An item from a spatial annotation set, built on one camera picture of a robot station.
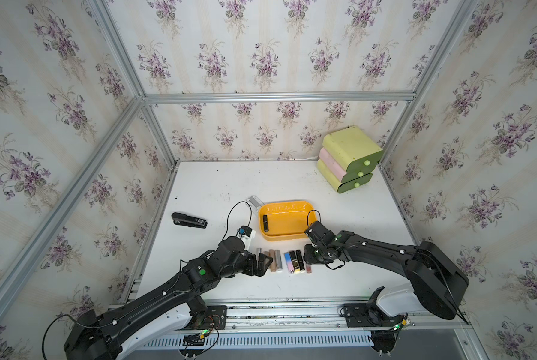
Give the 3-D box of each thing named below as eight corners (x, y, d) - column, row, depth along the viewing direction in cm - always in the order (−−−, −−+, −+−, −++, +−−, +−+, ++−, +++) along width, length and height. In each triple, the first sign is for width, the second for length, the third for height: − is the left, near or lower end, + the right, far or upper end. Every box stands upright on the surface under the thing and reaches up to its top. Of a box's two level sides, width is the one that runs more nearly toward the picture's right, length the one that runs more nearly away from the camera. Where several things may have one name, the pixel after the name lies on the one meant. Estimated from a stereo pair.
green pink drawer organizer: (337, 198, 108) (350, 166, 90) (313, 167, 121) (320, 134, 104) (367, 186, 113) (386, 153, 95) (341, 158, 126) (353, 124, 109)
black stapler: (174, 223, 98) (170, 217, 94) (177, 217, 100) (173, 211, 96) (205, 229, 96) (202, 223, 92) (208, 223, 98) (205, 217, 94)
